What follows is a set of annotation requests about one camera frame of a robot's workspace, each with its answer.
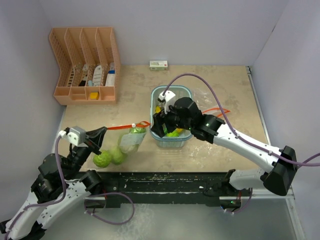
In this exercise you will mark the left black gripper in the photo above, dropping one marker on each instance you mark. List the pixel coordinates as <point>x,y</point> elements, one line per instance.
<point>95,135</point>

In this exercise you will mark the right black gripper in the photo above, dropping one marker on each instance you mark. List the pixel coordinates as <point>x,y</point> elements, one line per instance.
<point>159,119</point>

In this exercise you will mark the clear orange-zip bag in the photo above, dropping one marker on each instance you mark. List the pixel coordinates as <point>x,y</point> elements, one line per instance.
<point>113,133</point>
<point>206,102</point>

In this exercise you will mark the green cabbage toy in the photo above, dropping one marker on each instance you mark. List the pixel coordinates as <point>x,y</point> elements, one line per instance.
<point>117,156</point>

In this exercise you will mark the green custard apple toy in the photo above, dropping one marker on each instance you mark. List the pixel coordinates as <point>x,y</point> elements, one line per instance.
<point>130,142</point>

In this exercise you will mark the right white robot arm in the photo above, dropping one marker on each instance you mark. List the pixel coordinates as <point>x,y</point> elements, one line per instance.
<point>250,152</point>

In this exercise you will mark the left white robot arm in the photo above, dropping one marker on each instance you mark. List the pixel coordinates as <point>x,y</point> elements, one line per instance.
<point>57,187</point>

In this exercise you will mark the yellow banana toy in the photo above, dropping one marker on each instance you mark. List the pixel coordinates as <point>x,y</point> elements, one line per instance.
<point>157,109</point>

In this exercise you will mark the green chayote toy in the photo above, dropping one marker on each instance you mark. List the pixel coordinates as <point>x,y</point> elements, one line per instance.
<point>173,134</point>

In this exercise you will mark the yellow star fruit toy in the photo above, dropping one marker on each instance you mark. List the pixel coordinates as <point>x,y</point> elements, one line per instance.
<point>179,130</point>

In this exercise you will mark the light blue plastic basket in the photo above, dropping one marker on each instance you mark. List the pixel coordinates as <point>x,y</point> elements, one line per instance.
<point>169,141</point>

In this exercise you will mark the yellow block in organizer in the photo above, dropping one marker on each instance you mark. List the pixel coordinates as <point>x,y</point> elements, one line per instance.
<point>94,96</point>

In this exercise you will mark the small green white box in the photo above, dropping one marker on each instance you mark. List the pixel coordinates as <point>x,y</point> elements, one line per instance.
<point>158,65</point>

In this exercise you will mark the white blue packet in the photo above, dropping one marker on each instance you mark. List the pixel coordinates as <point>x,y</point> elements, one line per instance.
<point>111,76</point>

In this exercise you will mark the white patterned packet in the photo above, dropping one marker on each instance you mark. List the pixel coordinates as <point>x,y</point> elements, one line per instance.
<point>97,75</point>

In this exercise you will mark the black white item in organizer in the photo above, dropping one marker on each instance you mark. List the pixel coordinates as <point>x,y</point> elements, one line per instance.
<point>84,76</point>

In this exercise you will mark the orange plastic file organizer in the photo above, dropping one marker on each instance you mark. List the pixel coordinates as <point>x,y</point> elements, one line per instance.
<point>75,46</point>

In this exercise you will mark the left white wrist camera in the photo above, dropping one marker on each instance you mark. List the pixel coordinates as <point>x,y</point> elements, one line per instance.
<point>74,135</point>

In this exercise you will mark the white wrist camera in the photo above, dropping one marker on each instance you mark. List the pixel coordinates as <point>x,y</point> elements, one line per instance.
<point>74,135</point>
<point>167,98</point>

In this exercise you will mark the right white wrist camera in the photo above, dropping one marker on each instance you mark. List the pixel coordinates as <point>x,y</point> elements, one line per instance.
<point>167,98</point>

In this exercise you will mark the black aluminium base frame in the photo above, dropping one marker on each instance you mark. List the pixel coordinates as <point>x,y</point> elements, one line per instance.
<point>206,188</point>

